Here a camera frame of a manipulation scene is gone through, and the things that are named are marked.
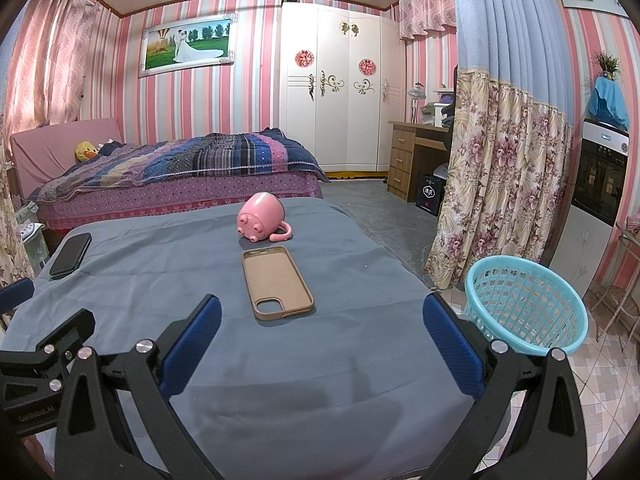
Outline striped patchwork quilt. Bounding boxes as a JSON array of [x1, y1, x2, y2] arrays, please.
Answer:
[[37, 129, 331, 201]]

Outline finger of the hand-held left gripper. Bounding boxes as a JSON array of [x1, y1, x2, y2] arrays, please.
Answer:
[[0, 277, 36, 331], [0, 308, 97, 396]]

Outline white cabinet with oven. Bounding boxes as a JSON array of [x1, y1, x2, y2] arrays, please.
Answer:
[[547, 119, 631, 291]]

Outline blue floral curtain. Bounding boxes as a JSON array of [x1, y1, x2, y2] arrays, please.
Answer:
[[0, 115, 36, 281], [425, 0, 576, 291]]

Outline pink covered headboard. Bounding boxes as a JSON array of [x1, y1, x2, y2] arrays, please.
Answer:
[[10, 117, 126, 201]]

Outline white printer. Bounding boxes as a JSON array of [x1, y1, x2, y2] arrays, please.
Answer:
[[421, 102, 448, 127]]

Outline blue cloth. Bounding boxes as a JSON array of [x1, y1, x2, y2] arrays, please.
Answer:
[[587, 77, 631, 131]]

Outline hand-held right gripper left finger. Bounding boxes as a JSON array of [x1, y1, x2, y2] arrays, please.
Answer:
[[55, 294, 223, 480]]

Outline black smartphone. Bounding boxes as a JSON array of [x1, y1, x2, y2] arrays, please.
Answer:
[[48, 232, 93, 281]]

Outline white wardrobe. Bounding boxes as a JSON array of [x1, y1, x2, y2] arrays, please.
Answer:
[[279, 1, 406, 175]]

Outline pink window curtain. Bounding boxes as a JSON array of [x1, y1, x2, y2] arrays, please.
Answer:
[[2, 0, 121, 136]]

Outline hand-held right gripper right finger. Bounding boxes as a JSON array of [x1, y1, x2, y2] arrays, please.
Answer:
[[422, 291, 588, 480]]

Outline bed with striped quilt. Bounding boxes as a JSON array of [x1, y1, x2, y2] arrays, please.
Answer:
[[35, 129, 331, 231]]

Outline desk lamp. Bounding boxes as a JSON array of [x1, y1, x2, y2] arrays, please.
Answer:
[[407, 82, 427, 123]]

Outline teal plastic basket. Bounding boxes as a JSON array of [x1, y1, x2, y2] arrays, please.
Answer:
[[464, 255, 589, 361]]

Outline black box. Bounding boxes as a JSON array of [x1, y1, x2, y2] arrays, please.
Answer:
[[415, 174, 446, 217]]

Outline green potted plant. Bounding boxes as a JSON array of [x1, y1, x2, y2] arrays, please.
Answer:
[[591, 51, 623, 80]]

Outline blue grey tablecloth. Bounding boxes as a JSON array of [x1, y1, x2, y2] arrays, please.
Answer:
[[0, 196, 511, 480]]

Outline metal wire stand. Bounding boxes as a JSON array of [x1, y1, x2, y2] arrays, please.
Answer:
[[595, 220, 640, 356]]

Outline pink valance curtain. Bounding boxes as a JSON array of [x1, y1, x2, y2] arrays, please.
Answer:
[[398, 0, 457, 41]]

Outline pink pig mug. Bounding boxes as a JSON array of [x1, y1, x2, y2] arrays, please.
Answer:
[[236, 191, 293, 244]]

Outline dark hanging cloth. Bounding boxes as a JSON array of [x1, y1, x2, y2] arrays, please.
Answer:
[[442, 65, 458, 131]]

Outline brown phone case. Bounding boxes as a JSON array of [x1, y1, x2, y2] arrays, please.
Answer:
[[242, 245, 316, 322]]

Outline wooden desk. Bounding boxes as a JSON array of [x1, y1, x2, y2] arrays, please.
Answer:
[[387, 121, 451, 203]]

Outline framed wedding photo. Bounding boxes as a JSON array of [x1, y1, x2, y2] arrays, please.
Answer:
[[138, 14, 236, 78]]

